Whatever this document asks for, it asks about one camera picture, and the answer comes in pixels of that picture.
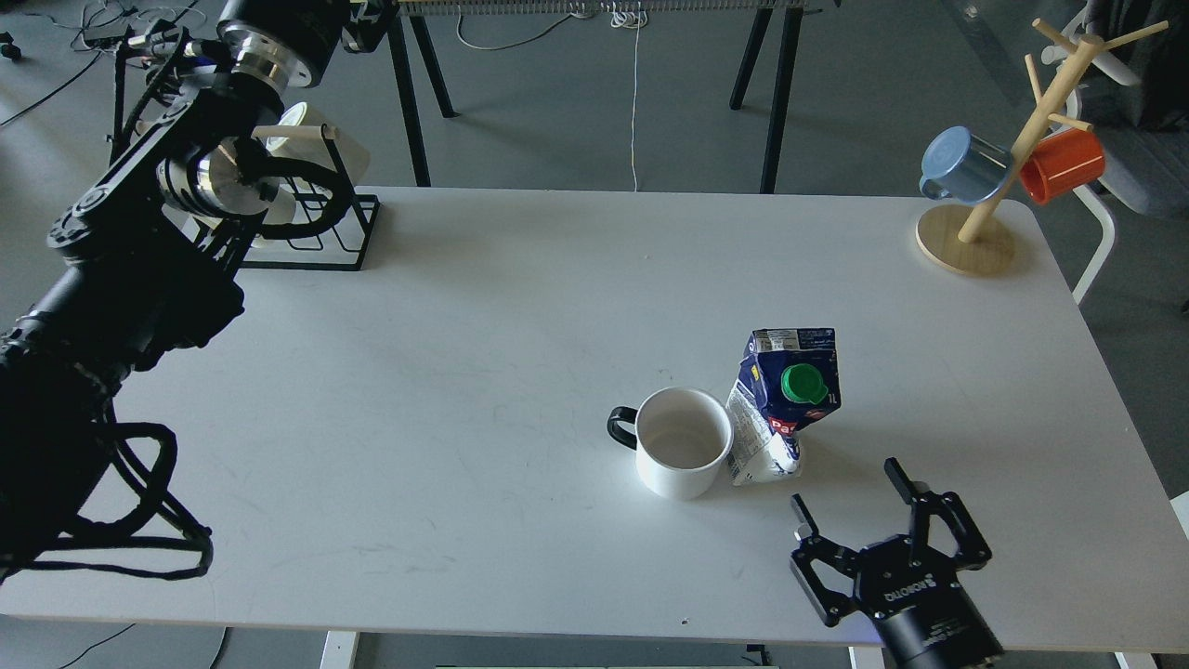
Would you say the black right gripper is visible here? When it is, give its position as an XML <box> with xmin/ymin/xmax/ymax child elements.
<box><xmin>789</xmin><ymin>457</ymin><xmax>992</xmax><ymax>630</ymax></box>

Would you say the blue white milk carton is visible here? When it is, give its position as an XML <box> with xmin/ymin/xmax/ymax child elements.
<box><xmin>726</xmin><ymin>327</ymin><xmax>842</xmax><ymax>487</ymax></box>

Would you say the white smiley face mug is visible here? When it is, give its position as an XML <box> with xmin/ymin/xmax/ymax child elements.
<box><xmin>606</xmin><ymin>387</ymin><xmax>732</xmax><ymax>501</ymax></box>

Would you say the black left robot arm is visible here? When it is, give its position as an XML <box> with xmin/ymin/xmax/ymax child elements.
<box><xmin>1</xmin><ymin>1</ymin><xmax>398</xmax><ymax>580</ymax></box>

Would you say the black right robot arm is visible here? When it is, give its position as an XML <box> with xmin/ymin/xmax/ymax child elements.
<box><xmin>789</xmin><ymin>457</ymin><xmax>1005</xmax><ymax>668</ymax></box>

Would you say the wooden mug tree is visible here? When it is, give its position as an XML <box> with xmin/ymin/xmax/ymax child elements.
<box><xmin>916</xmin><ymin>19</ymin><xmax>1169</xmax><ymax>276</ymax></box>

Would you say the blue metal mug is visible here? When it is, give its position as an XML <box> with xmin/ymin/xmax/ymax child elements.
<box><xmin>919</xmin><ymin>126</ymin><xmax>1015</xmax><ymax>206</ymax></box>

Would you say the orange mug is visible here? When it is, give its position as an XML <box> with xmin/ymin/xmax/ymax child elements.
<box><xmin>1019</xmin><ymin>128</ymin><xmax>1105</xmax><ymax>206</ymax></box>

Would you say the white chair background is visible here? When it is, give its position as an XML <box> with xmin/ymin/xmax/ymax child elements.
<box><xmin>1061</xmin><ymin>1</ymin><xmax>1188</xmax><ymax>302</ymax></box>

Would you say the white mug front on rack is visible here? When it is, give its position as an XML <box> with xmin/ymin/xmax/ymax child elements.
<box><xmin>251</xmin><ymin>188</ymin><xmax>297</xmax><ymax>248</ymax></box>

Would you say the white mug on rack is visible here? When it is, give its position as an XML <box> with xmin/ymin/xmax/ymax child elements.
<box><xmin>251</xmin><ymin>188</ymin><xmax>297</xmax><ymax>248</ymax></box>
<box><xmin>264</xmin><ymin>101</ymin><xmax>372</xmax><ymax>187</ymax></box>

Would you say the black trestle table background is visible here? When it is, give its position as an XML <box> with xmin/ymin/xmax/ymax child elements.
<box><xmin>380</xmin><ymin>1</ymin><xmax>847</xmax><ymax>194</ymax></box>

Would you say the white mug rear on rack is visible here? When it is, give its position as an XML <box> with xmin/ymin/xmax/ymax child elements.
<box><xmin>264</xmin><ymin>101</ymin><xmax>372</xmax><ymax>187</ymax></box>

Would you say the white hanging cord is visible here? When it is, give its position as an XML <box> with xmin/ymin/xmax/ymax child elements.
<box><xmin>608</xmin><ymin>10</ymin><xmax>649</xmax><ymax>193</ymax></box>

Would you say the black wire mug rack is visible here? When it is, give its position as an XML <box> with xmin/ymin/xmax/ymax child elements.
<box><xmin>224</xmin><ymin>121</ymin><xmax>380</xmax><ymax>272</ymax></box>

